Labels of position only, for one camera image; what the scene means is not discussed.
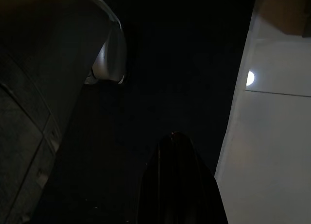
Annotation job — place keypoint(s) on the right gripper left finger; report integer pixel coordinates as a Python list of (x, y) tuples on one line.
[(160, 197)]

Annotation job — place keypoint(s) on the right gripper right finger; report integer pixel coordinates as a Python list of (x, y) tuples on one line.
[(201, 202)]

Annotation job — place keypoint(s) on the black floor mat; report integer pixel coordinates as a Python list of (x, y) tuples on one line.
[(170, 63)]

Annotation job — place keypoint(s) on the silver robot right leg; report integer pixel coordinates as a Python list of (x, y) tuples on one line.
[(36, 88)]

